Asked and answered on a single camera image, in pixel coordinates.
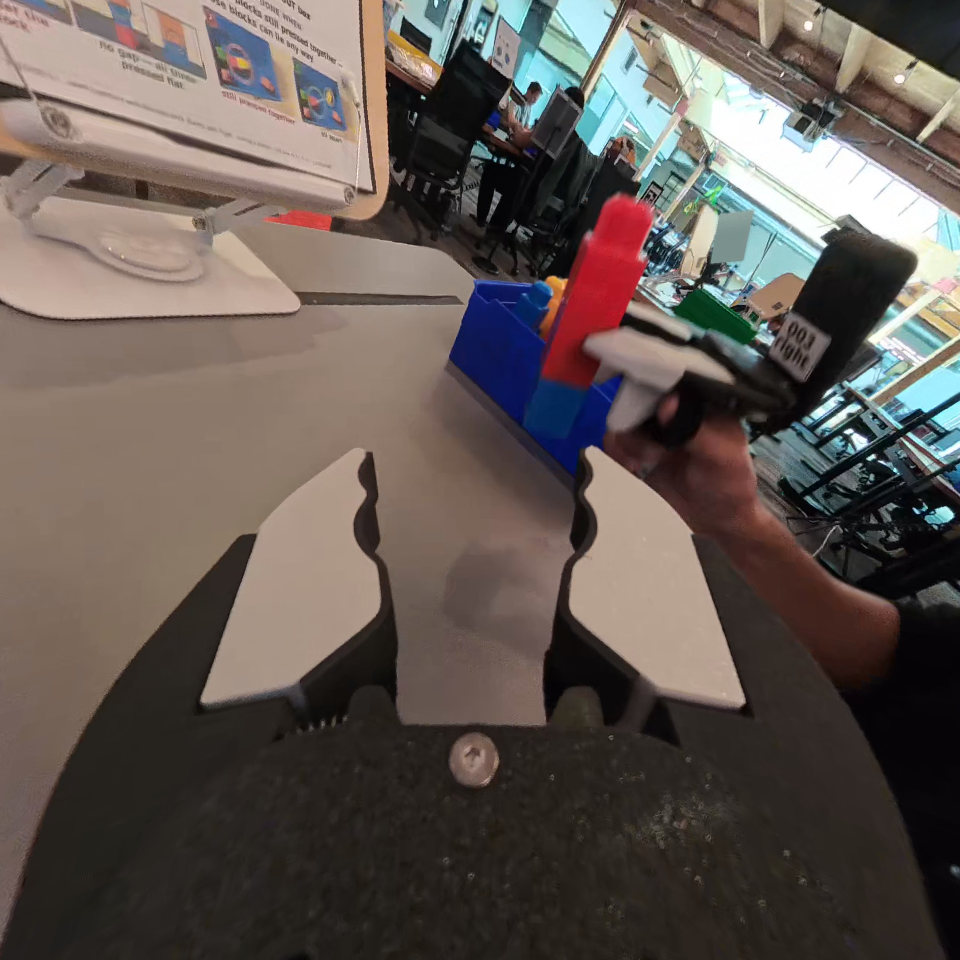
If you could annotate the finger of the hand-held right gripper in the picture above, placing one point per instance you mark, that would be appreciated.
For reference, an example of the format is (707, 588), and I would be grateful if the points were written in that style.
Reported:
(660, 364)
(660, 322)

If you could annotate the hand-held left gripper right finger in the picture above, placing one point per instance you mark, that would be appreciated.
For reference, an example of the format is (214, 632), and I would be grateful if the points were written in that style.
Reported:
(645, 600)

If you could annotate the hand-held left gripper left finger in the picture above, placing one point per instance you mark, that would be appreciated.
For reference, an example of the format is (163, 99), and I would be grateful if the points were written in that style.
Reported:
(300, 600)

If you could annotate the yellow mega block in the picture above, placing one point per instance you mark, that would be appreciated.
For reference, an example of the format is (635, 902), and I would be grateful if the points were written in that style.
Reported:
(555, 296)

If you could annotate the blue mega block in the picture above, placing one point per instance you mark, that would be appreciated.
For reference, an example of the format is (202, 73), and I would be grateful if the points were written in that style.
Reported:
(553, 409)
(534, 304)

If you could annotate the blue plastic bin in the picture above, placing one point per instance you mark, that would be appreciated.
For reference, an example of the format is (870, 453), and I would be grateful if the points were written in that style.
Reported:
(495, 352)

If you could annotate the person's right forearm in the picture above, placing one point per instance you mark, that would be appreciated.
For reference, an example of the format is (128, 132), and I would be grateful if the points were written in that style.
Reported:
(810, 585)

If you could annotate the person's right hand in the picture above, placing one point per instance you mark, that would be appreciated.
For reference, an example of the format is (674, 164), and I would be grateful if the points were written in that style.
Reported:
(712, 472)

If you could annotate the green plastic bin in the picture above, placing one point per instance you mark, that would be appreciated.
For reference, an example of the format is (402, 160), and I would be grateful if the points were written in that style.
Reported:
(712, 315)

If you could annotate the ceiling projector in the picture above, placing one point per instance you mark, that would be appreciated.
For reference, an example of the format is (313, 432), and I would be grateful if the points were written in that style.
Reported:
(814, 120)

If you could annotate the orange traffic cone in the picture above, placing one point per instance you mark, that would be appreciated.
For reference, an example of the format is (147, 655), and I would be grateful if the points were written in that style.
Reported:
(300, 220)

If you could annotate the instruction sheet on white stand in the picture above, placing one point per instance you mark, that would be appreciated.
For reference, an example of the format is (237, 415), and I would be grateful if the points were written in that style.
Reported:
(75, 292)

